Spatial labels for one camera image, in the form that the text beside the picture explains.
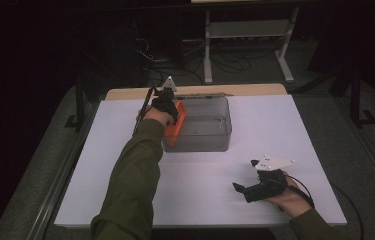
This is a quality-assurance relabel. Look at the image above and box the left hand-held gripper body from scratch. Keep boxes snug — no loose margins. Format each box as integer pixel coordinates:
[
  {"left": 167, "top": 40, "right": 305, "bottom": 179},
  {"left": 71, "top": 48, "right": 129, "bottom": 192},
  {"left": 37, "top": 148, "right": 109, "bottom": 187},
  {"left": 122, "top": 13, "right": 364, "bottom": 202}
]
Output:
[{"left": 150, "top": 75, "right": 178, "bottom": 115}]

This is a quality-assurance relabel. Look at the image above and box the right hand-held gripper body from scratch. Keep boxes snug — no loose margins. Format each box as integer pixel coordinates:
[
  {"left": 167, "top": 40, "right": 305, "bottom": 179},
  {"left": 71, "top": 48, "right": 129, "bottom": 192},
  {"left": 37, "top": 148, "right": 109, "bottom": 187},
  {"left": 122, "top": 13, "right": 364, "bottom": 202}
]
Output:
[{"left": 243, "top": 154, "right": 297, "bottom": 204}]

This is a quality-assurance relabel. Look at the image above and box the orange phone case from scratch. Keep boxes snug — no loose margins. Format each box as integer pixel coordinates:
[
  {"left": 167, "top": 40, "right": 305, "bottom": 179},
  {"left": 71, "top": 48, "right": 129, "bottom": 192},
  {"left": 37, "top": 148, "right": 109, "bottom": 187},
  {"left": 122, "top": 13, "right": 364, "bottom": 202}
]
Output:
[{"left": 163, "top": 101, "right": 188, "bottom": 147}]

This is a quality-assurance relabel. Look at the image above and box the clear grey plastic box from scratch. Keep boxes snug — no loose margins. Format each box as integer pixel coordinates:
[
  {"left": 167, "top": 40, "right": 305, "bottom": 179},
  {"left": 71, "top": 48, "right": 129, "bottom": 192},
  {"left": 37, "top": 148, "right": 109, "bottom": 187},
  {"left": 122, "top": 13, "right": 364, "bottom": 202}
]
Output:
[{"left": 159, "top": 92, "right": 234, "bottom": 153}]

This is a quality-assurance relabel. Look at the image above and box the person's left hand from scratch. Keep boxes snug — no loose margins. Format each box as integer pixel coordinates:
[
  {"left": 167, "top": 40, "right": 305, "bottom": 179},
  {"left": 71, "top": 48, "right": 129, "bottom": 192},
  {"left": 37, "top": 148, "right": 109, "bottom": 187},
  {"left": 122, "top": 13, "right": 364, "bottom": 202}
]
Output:
[{"left": 136, "top": 104, "right": 175, "bottom": 129}]

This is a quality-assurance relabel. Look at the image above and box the person's right hand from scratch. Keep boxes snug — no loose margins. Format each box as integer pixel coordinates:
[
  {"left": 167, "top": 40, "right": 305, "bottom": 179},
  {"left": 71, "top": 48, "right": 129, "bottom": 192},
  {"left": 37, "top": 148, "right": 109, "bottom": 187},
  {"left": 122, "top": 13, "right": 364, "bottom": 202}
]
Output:
[{"left": 264, "top": 171, "right": 313, "bottom": 219}]

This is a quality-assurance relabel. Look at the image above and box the black metal stand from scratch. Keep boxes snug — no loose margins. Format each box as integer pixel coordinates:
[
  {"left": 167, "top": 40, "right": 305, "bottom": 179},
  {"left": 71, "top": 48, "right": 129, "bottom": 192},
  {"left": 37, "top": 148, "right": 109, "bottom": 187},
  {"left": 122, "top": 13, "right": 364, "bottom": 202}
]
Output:
[
  {"left": 349, "top": 66, "right": 375, "bottom": 129},
  {"left": 64, "top": 76, "right": 86, "bottom": 133}
]

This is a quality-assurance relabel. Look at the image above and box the left hand-held gripper black cable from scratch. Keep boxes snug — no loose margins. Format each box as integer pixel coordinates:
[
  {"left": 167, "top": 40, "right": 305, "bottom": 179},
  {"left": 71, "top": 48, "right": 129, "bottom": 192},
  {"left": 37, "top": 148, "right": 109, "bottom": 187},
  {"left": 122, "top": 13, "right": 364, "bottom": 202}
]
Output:
[{"left": 132, "top": 87, "right": 156, "bottom": 136}]

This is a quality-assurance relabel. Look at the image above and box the hand-held gripper black cable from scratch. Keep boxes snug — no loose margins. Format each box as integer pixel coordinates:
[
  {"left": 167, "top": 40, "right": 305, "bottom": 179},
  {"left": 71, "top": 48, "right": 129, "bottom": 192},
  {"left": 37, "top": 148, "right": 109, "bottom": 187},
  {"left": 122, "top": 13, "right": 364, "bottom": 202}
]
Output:
[
  {"left": 284, "top": 174, "right": 365, "bottom": 240},
  {"left": 132, "top": 87, "right": 156, "bottom": 136}
]

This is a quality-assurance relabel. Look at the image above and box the tangle of floor cables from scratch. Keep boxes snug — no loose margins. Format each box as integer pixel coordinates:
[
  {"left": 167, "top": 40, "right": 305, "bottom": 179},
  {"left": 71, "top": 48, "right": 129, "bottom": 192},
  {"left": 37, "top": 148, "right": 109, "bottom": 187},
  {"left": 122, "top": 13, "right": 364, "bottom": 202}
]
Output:
[{"left": 134, "top": 36, "right": 253, "bottom": 88}]

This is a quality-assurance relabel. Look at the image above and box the right hand-held gripper black cable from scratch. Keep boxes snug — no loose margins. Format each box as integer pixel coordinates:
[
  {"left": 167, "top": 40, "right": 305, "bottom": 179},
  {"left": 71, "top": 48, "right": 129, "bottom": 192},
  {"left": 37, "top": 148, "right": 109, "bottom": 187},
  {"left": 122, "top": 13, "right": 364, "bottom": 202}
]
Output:
[{"left": 284, "top": 174, "right": 365, "bottom": 240}]

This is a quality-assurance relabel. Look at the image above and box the white metal desk frame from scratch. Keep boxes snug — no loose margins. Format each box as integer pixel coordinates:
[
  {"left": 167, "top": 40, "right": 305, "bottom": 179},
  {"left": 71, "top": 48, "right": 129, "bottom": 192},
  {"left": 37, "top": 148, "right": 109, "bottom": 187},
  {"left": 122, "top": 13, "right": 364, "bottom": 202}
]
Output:
[{"left": 203, "top": 6, "right": 300, "bottom": 85}]

